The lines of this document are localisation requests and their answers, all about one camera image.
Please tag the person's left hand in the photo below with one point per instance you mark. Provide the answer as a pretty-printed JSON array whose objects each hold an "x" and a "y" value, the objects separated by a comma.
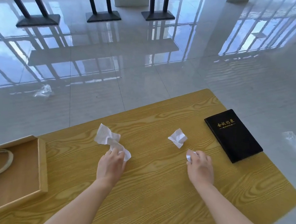
[{"x": 110, "y": 166}]

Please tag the person's right hand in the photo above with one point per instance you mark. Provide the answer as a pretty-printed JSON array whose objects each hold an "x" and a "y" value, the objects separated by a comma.
[{"x": 201, "y": 170}]

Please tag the person's left fingers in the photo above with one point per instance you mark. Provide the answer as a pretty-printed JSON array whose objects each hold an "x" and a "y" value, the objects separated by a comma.
[{"x": 115, "y": 153}]

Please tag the person's right fingers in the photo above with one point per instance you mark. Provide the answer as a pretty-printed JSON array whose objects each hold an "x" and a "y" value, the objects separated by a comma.
[{"x": 196, "y": 155}]

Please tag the small white paper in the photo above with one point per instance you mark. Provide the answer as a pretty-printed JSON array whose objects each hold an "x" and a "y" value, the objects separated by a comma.
[{"x": 189, "y": 157}]

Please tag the large white paper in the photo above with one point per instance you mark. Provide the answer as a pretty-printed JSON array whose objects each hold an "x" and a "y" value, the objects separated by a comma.
[{"x": 108, "y": 139}]

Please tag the person's right forearm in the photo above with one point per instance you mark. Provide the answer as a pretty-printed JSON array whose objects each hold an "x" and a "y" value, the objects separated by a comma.
[{"x": 228, "y": 213}]

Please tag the person's left forearm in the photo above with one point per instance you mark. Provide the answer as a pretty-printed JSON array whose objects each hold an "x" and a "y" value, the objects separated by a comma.
[{"x": 79, "y": 206}]

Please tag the crumpled white paper ball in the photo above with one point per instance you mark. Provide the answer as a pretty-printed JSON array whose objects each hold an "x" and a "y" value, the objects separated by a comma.
[{"x": 177, "y": 138}]

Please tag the black notebook with gold print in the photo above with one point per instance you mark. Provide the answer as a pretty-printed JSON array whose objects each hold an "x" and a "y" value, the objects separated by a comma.
[{"x": 233, "y": 135}]

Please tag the clear plastic wrapper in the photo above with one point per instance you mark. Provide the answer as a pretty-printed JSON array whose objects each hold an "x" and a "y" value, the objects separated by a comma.
[
  {"x": 294, "y": 140},
  {"x": 43, "y": 91}
]

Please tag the wooden tray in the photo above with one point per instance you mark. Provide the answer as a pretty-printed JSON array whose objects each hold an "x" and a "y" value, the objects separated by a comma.
[{"x": 14, "y": 177}]

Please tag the black metal stand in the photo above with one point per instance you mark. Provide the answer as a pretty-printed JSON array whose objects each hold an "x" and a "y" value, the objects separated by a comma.
[
  {"x": 101, "y": 11},
  {"x": 31, "y": 11},
  {"x": 157, "y": 12}
]

